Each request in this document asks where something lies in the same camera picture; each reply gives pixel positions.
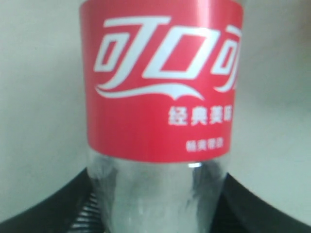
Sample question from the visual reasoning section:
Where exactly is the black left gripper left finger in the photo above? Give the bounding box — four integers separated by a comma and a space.
0, 169, 104, 233

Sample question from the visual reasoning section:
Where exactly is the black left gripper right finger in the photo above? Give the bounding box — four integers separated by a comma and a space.
225, 174, 311, 233

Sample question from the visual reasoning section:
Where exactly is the clear red-label cola bottle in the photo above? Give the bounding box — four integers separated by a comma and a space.
79, 0, 245, 233

